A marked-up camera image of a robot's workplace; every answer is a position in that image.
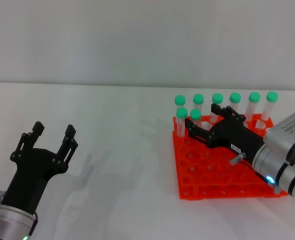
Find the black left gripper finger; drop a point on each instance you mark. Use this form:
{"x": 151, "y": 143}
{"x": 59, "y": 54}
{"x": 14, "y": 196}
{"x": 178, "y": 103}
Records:
{"x": 70, "y": 135}
{"x": 38, "y": 127}

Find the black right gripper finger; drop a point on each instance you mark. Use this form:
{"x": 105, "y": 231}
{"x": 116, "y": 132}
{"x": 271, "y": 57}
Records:
{"x": 216, "y": 108}
{"x": 197, "y": 133}

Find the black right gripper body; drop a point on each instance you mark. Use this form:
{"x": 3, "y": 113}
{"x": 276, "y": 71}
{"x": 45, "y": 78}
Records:
{"x": 235, "y": 136}

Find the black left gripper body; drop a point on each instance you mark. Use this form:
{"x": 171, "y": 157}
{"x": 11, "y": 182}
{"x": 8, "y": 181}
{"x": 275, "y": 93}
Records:
{"x": 35, "y": 165}

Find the clear test tube green cap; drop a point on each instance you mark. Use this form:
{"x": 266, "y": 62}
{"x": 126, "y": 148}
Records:
{"x": 198, "y": 98}
{"x": 195, "y": 114}
{"x": 235, "y": 97}
{"x": 180, "y": 100}
{"x": 182, "y": 113}
{"x": 272, "y": 96}
{"x": 217, "y": 98}
{"x": 254, "y": 97}

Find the orange test tube rack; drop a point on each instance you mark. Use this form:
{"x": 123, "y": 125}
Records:
{"x": 207, "y": 172}

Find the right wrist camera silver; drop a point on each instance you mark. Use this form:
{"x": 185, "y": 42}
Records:
{"x": 287, "y": 130}

